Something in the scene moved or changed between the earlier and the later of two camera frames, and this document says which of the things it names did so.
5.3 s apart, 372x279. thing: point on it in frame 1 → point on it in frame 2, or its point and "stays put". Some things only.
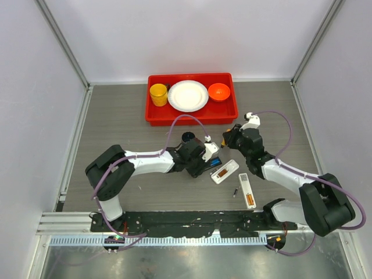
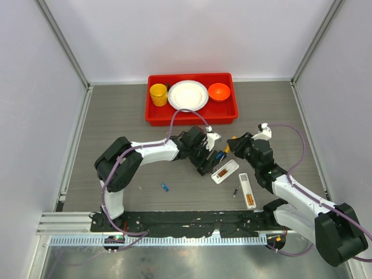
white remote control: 224,171 stays put
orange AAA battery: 250,199 stays put
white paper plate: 188,96 stays put
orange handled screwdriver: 222,143 → 227,149
